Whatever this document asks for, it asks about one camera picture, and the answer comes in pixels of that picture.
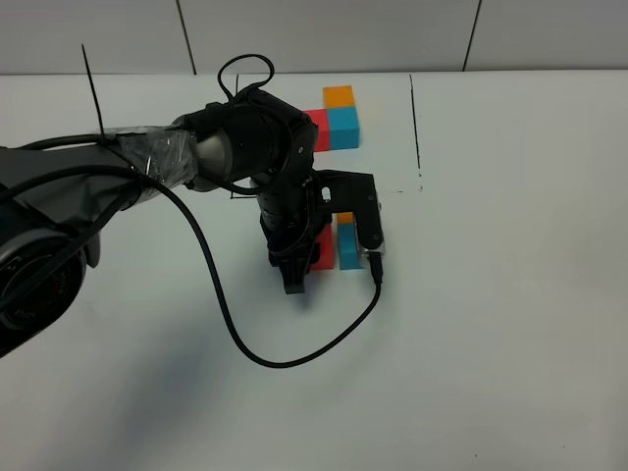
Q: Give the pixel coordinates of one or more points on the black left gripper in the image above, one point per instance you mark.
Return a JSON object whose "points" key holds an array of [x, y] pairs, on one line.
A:
{"points": [[291, 225]]}

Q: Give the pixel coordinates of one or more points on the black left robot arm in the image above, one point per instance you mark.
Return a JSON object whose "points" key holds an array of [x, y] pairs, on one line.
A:
{"points": [[58, 194]]}

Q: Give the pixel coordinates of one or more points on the template red cube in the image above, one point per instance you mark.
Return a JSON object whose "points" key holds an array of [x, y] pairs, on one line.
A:
{"points": [[320, 118]]}

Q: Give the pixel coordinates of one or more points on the template blue cube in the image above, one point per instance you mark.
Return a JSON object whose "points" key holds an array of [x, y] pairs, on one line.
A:
{"points": [[344, 128]]}

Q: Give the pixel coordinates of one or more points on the template orange cube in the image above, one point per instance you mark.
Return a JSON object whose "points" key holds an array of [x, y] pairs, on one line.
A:
{"points": [[338, 97]]}

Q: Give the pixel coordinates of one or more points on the loose orange cube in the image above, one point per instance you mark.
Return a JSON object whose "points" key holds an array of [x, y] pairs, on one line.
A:
{"points": [[345, 218]]}

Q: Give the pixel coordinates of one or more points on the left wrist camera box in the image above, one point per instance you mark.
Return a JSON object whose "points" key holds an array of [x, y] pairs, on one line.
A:
{"points": [[355, 193]]}

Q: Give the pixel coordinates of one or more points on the black cable tie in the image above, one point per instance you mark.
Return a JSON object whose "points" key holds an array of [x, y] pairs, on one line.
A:
{"points": [[93, 94]]}

